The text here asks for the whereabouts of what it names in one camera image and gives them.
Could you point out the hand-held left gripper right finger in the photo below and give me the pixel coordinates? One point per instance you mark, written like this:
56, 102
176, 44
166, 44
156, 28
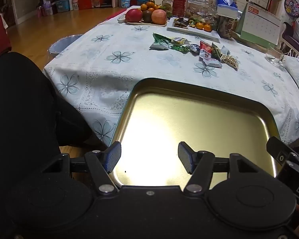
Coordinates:
185, 159

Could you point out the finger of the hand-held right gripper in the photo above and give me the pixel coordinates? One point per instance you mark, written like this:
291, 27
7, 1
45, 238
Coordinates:
279, 151

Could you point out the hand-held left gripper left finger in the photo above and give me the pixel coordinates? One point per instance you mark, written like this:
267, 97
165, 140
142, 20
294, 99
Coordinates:
113, 158

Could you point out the gold metal tin tray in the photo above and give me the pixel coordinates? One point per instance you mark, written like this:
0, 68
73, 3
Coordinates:
189, 119

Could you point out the green pea snack packet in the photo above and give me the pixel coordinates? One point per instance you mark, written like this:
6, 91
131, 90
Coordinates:
162, 41

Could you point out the white floral tablecloth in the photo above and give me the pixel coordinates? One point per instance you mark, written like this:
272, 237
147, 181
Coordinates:
164, 64

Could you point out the clear glass cup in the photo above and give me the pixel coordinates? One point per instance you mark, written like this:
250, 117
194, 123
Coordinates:
274, 54

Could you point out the white red snack packet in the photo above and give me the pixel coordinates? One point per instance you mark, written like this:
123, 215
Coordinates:
210, 61

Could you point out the gold patterned snack packet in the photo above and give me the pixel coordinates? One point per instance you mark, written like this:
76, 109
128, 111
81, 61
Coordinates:
230, 61

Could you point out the dark green snack packet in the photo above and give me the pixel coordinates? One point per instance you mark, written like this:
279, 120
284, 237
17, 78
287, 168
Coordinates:
179, 47

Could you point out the green triangular snack packet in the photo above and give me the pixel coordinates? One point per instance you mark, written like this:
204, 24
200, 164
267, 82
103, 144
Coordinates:
216, 51

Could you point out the blue white snack packet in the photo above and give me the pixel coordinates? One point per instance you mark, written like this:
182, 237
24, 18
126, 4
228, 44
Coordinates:
194, 47

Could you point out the grey white snack packet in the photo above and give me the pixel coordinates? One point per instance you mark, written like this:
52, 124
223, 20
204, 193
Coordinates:
224, 49

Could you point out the yellow silver snack packet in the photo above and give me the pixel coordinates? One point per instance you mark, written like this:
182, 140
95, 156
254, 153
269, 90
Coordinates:
180, 39

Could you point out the white rectangular plate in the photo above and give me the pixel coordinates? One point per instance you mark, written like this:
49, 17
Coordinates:
194, 32

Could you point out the green desk calendar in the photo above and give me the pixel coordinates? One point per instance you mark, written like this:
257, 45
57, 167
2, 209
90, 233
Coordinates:
260, 25

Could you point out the small tangerine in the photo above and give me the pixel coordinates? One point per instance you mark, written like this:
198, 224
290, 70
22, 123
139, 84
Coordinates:
207, 27
199, 26

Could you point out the gold candy wrapper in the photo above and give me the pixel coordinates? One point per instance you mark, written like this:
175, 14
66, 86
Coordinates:
177, 25

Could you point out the brown labelled jar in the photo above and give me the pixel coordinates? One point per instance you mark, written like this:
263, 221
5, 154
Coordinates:
226, 25

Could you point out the wooden fruit tray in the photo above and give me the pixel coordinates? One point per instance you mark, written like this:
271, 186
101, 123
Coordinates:
144, 24

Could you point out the dark chocolate packet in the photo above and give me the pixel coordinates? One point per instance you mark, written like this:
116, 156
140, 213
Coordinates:
182, 21

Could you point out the small white object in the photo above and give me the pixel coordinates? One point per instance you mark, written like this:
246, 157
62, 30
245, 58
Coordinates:
121, 18

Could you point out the red apple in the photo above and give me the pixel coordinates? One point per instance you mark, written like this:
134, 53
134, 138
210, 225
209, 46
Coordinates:
133, 15

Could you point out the striped pink apple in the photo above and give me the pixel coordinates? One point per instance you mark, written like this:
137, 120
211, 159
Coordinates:
159, 16

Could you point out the dark brown fruit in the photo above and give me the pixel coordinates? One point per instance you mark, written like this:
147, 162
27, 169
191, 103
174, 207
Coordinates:
147, 16

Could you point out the round colourful board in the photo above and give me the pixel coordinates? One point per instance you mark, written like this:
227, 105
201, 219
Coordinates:
292, 6

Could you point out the blue tissue pack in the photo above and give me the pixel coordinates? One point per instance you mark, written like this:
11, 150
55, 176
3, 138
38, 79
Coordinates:
226, 7

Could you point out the red can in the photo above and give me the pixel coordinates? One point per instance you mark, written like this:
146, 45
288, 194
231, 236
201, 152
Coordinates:
180, 5

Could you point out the pile of tangerines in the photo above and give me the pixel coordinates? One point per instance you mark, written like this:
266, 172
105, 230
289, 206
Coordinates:
144, 6

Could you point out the green lidded jar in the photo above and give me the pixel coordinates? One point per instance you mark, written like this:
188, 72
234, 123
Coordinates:
167, 3

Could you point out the blue printed bucket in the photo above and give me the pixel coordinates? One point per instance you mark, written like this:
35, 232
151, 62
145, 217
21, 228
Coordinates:
124, 1

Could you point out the blue plastic basket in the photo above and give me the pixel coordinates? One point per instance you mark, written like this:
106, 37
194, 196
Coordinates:
61, 5

